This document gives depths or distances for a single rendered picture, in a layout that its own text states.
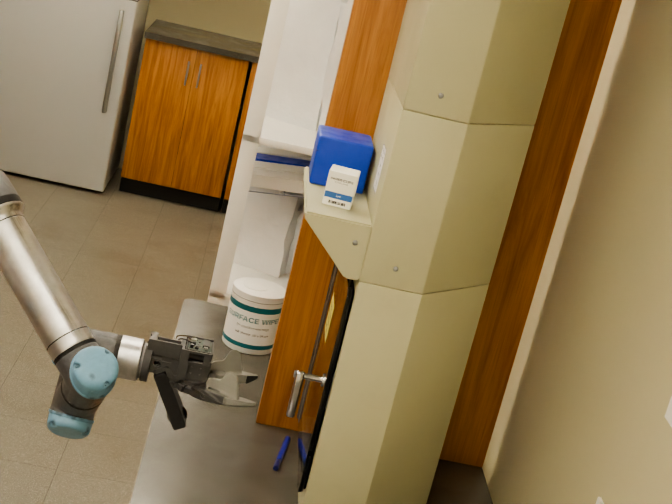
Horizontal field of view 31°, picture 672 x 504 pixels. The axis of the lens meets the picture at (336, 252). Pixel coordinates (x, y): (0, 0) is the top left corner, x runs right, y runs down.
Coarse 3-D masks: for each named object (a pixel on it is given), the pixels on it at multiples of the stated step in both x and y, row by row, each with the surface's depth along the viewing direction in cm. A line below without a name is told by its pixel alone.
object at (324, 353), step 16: (336, 272) 230; (336, 288) 223; (352, 288) 204; (336, 304) 217; (336, 320) 211; (320, 336) 234; (336, 336) 206; (320, 352) 227; (336, 352) 206; (320, 368) 221; (304, 400) 239; (320, 400) 209; (304, 416) 232; (320, 416) 210; (304, 432) 225; (304, 448) 219; (304, 464) 213; (304, 480) 213
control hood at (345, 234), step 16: (304, 176) 221; (304, 192) 210; (320, 192) 211; (304, 208) 200; (320, 208) 201; (336, 208) 204; (352, 208) 206; (368, 208) 210; (320, 224) 198; (336, 224) 198; (352, 224) 198; (368, 224) 199; (320, 240) 199; (336, 240) 199; (352, 240) 199; (368, 240) 199; (336, 256) 200; (352, 256) 200; (352, 272) 201
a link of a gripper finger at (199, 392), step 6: (186, 390) 208; (192, 390) 207; (198, 390) 207; (204, 390) 207; (192, 396) 207; (198, 396) 207; (204, 396) 207; (210, 396) 207; (216, 396) 207; (222, 396) 206; (210, 402) 207; (216, 402) 207; (222, 402) 207
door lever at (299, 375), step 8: (296, 376) 211; (304, 376) 211; (312, 376) 212; (320, 376) 212; (296, 384) 212; (320, 384) 212; (296, 392) 212; (296, 400) 213; (288, 408) 213; (296, 408) 213; (288, 416) 213
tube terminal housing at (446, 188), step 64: (384, 128) 211; (448, 128) 194; (512, 128) 204; (384, 192) 197; (448, 192) 197; (512, 192) 211; (384, 256) 200; (448, 256) 204; (384, 320) 204; (448, 320) 211; (384, 384) 207; (448, 384) 220; (320, 448) 211; (384, 448) 212
